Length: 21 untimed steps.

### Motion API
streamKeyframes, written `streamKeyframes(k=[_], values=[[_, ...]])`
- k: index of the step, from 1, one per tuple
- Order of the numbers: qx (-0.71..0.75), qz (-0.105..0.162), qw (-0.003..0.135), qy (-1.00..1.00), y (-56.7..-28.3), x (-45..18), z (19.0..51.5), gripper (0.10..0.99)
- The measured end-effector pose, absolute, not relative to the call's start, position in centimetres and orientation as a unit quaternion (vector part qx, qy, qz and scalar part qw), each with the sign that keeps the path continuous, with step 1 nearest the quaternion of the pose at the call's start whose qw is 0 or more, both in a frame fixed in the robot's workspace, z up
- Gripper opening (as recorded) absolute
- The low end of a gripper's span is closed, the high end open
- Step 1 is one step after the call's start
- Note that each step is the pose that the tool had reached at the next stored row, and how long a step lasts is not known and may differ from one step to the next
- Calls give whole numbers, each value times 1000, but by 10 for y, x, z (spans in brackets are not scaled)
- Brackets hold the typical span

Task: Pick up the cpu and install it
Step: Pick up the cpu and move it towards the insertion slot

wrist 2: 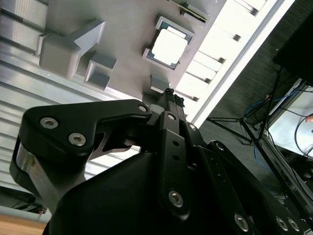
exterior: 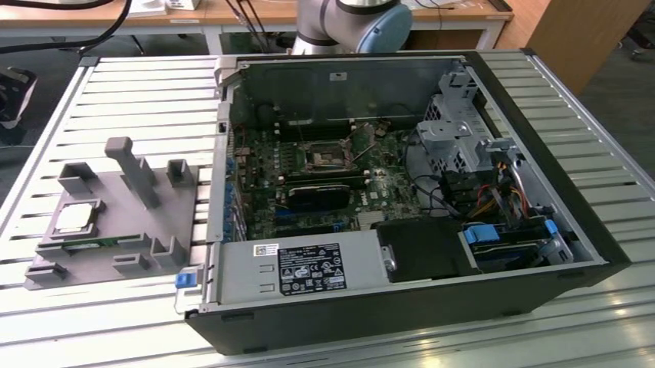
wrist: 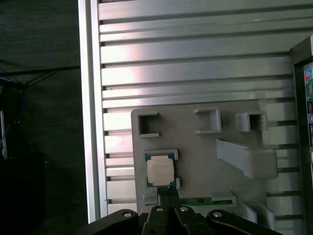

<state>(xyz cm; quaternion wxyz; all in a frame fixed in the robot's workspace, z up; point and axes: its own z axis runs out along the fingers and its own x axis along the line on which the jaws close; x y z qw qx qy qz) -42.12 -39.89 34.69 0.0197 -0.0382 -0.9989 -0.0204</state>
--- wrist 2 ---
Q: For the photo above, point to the silver CPU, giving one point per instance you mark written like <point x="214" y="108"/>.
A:
<point x="168" y="46"/>

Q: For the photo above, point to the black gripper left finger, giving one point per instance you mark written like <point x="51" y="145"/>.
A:
<point x="61" y="127"/>

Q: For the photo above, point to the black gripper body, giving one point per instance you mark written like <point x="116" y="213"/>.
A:
<point x="110" y="208"/>

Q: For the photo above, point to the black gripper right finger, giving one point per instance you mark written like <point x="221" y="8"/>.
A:
<point x="220" y="171"/>

